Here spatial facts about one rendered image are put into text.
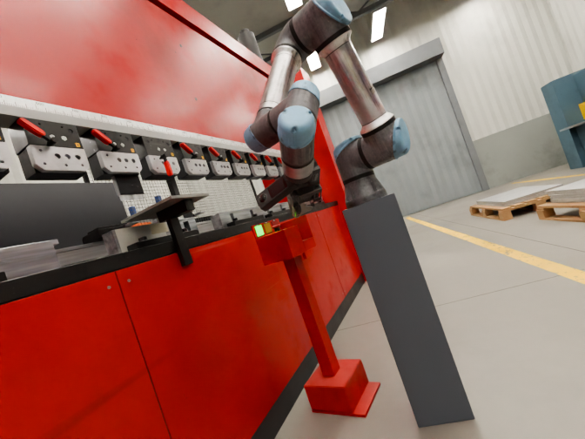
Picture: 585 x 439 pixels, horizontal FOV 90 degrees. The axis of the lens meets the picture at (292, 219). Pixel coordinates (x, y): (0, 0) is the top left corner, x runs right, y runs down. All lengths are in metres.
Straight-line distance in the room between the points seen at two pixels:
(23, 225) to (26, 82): 0.63
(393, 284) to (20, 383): 0.98
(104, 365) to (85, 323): 0.12
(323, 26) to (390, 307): 0.88
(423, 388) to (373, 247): 0.50
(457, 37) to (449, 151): 2.88
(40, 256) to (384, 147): 1.04
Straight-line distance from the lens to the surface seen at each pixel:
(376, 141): 1.00
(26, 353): 0.88
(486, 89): 9.50
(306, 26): 1.00
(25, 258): 1.04
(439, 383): 1.20
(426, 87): 9.15
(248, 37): 3.37
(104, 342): 0.95
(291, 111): 0.62
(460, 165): 8.90
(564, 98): 7.89
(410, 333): 1.11
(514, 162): 9.37
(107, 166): 1.23
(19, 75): 1.27
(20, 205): 1.68
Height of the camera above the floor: 0.78
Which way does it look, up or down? 1 degrees up
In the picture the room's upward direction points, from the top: 19 degrees counter-clockwise
